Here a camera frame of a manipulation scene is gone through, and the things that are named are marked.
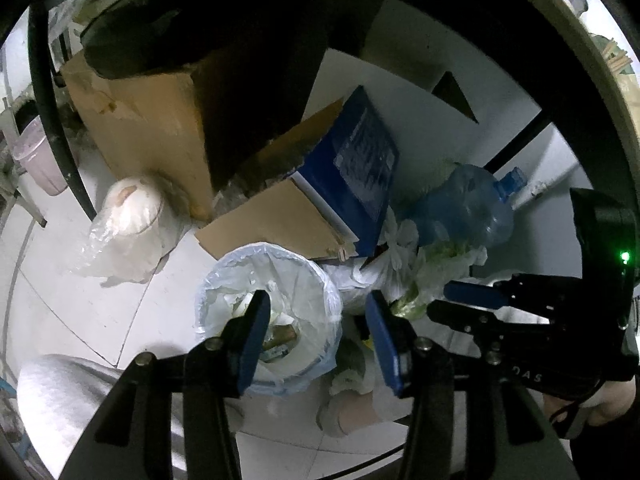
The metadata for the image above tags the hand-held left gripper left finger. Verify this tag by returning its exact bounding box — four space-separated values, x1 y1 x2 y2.
57 290 273 480

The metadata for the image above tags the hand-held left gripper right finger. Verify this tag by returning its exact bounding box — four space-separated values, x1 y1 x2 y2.
365 290 583 480

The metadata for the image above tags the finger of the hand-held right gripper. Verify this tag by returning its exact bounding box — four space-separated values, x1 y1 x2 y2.
444 282 508 310
426 300 493 346

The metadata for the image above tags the trash can with plastic liner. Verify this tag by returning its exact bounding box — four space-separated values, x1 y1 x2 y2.
195 242 344 397

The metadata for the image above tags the person's right hand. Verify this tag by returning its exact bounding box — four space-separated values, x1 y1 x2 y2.
544 375 640 439

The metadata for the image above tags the plastic bag of green vegetables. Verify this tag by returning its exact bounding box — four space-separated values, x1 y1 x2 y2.
390 240 489 319

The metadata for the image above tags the blue water jug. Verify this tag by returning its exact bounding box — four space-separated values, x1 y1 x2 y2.
400 165 529 249

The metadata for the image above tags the white knotted plastic bag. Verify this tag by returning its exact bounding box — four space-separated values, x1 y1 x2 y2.
325 210 422 307

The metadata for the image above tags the flat brown cardboard sheet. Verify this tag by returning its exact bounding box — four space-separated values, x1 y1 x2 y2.
195 100 359 264

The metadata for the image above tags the blue carton with white label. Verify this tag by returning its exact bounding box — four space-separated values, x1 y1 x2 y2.
290 85 401 259

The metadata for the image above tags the white sack in plastic bag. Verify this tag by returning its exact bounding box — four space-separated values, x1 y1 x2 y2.
72 175 184 282

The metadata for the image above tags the person's left leg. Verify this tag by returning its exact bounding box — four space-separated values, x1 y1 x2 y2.
17 354 246 480

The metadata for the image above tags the large brown cardboard box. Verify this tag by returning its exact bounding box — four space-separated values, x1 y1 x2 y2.
60 10 346 223

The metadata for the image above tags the bundle of wooden chopsticks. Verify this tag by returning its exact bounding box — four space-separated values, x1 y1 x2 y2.
600 45 633 79

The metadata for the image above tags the pink plastic bucket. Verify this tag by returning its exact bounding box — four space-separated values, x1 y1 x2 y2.
12 115 69 197

